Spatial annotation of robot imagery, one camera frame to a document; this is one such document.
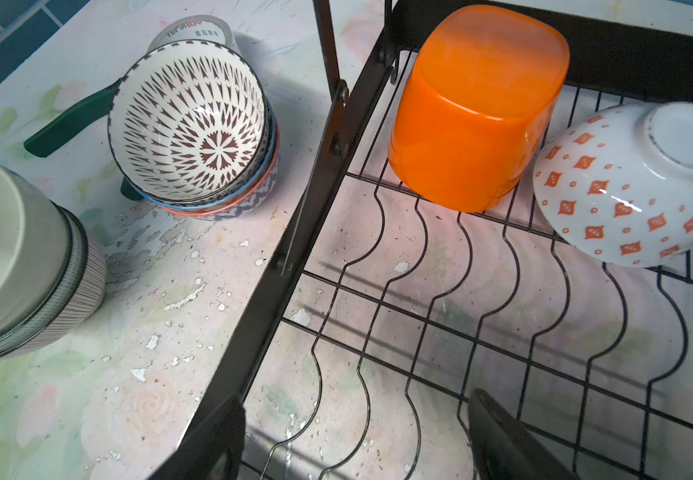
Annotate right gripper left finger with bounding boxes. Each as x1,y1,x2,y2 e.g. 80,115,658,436
150,397,246,479

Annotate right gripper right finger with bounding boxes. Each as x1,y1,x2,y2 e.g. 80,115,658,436
468,388,579,479

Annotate cream bowl striped outside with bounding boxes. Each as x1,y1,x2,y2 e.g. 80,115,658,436
0,166,106,358

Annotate white bowl orange diamonds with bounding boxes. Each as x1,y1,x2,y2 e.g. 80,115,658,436
533,102,693,268

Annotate orange plastic bowl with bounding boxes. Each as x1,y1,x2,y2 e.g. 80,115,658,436
388,5,570,213

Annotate red rimmed stacked bowl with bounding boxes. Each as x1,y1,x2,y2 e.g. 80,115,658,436
162,134,280,221

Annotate blue rimmed stacked bowl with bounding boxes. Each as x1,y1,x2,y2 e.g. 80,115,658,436
120,111,278,212

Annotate black wire dish rack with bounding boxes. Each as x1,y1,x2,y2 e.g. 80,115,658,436
185,1,693,479

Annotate green handled pliers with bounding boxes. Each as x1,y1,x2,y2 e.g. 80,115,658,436
23,79,144,202

